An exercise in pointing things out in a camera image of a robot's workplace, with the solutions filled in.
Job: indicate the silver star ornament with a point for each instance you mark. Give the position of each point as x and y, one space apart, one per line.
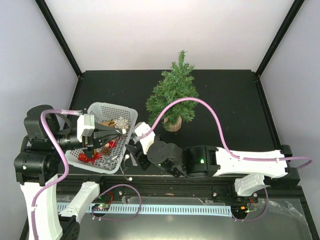
109 162

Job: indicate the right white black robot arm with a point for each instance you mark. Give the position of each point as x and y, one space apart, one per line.
253 170

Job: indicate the small green christmas tree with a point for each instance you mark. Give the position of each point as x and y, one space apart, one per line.
177 83

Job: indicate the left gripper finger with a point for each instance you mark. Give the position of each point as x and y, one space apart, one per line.
99 140
103 129

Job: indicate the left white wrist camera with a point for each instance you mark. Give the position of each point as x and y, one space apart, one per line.
85 126

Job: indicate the left black frame post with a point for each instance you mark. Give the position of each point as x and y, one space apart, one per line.
48 16

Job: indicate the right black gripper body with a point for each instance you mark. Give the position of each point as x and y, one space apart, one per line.
143 163

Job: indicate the white slotted cable duct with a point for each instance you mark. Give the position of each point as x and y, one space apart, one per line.
159 209

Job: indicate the black frame post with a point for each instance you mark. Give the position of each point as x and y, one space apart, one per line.
48 16
284 27

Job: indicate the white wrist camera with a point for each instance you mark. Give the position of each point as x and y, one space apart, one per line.
85 126
146 137

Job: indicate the red santa ornament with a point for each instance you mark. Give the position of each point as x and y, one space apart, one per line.
111 144

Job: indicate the white snowflake ornament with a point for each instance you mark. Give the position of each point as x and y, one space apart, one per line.
121 123

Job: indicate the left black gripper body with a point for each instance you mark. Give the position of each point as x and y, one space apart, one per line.
88 140

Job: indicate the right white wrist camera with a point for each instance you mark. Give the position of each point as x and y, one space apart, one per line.
146 137

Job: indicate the brown pine cone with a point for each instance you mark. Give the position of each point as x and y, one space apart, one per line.
105 151

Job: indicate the right black frame post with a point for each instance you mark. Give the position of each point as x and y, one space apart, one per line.
284 27

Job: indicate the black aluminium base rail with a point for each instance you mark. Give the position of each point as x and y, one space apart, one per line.
217 189

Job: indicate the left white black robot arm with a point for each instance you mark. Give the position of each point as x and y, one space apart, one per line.
42 164

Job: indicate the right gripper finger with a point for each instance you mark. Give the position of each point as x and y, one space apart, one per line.
134 142
132 153

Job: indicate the white perforated plastic basket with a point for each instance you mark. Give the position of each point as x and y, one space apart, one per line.
102 112

